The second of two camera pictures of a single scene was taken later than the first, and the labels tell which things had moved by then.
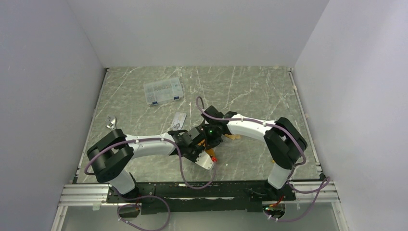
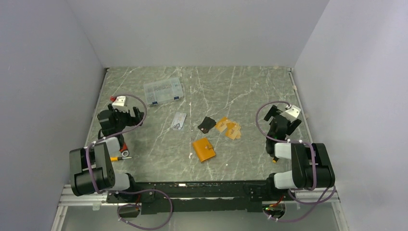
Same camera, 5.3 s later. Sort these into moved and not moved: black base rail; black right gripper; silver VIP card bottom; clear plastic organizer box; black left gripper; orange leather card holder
Moved: black right gripper; black left gripper
Not moved: silver VIP card bottom; orange leather card holder; black base rail; clear plastic organizer box
